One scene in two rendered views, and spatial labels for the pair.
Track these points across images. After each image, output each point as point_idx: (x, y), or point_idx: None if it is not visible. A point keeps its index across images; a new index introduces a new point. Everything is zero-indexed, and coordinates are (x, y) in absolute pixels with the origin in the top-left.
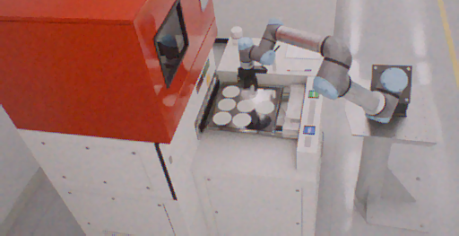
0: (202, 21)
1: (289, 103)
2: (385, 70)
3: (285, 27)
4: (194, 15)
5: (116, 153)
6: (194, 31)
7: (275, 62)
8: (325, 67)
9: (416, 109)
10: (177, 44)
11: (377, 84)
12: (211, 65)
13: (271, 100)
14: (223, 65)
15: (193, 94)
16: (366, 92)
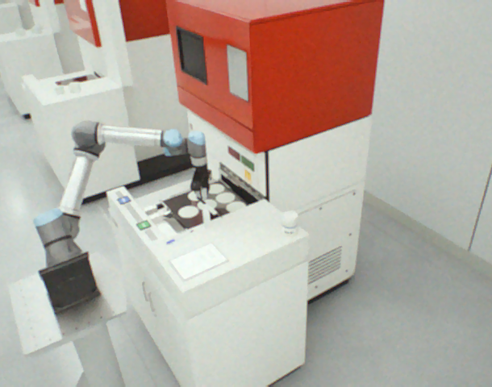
0: (228, 98)
1: (172, 229)
2: (60, 214)
3: (154, 131)
4: (218, 78)
5: None
6: (214, 86)
7: (203, 215)
8: None
9: (36, 309)
10: (198, 66)
11: (67, 219)
12: (256, 176)
13: (189, 218)
14: (264, 205)
15: (223, 143)
16: (67, 181)
